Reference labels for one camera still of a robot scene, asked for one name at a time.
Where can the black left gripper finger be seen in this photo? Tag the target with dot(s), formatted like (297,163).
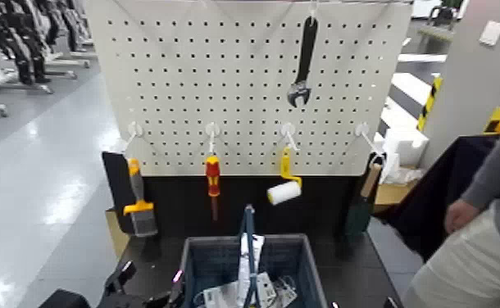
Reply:
(176,288)
(121,275)

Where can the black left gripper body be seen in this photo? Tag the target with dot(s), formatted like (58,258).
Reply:
(134,301)

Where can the grey sleeved bystander forearm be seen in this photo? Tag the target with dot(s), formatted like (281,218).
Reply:
(499,163)

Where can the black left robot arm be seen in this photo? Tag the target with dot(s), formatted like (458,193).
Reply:
(63,299)

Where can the grey blue plastic crate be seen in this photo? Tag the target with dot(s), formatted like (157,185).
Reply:
(190,266)

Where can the bystander bare hand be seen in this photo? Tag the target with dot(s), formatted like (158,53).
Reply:
(458,217)

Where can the small white carded package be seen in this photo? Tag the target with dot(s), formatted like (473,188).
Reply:
(215,296)

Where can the brown cardboard sheet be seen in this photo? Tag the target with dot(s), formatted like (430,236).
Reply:
(115,232)

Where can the tall white packaged item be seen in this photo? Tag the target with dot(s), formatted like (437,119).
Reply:
(244,258)

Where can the black stand back panel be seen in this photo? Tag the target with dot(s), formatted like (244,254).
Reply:
(181,202)

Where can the black tilted side panel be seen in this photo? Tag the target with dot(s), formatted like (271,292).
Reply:
(114,185)

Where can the clear packaged hardware item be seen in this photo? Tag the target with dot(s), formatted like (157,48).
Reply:
(284,292)

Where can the red yellow screwdriver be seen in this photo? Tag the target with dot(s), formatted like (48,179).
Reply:
(212,172)

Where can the white pegboard hook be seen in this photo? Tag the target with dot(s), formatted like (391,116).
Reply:
(313,3)
(134,129)
(211,129)
(288,129)
(362,128)

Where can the white perforated pegboard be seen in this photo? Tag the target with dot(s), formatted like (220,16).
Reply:
(190,86)

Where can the brown cardboard box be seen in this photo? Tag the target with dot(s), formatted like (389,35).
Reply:
(390,193)

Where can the black humanoid robot on stand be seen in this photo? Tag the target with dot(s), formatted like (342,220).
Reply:
(65,21)
(17,38)

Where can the white foam blocks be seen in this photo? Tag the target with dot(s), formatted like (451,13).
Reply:
(405,146)

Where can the black cloth covered table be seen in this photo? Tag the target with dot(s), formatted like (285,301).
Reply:
(430,193)

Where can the black chair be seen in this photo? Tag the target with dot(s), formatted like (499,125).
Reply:
(443,15)

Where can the white wall plate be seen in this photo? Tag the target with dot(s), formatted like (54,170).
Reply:
(492,33)

